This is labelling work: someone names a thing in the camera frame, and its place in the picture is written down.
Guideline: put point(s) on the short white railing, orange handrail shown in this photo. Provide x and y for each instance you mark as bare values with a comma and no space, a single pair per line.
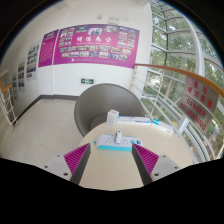
8,106

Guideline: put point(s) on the small upright white box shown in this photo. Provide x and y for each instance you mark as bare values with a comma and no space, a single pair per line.
112,117

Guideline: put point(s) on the metal danger sign, red text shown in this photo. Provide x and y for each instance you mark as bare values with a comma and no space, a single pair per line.
196,103

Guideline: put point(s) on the large magenta photo poster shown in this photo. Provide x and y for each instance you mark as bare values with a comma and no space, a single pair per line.
96,45

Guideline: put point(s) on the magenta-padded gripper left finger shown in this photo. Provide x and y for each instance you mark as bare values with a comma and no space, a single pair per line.
77,158

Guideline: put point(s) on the white charger block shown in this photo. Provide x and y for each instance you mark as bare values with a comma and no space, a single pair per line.
118,137

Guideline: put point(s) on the flat white and blue box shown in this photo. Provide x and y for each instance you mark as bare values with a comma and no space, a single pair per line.
143,120
162,126
126,120

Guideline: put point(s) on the narrow magenta text poster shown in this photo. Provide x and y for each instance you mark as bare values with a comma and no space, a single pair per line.
47,48

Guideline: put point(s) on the white photo poster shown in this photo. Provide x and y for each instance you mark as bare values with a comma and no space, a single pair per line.
32,60
21,75

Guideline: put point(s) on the green exit sign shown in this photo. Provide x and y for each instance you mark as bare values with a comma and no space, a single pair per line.
87,81

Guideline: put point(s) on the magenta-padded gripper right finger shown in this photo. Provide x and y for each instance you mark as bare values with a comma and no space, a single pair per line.
146,158

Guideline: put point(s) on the grey tub chair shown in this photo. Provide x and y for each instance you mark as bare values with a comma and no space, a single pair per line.
100,100

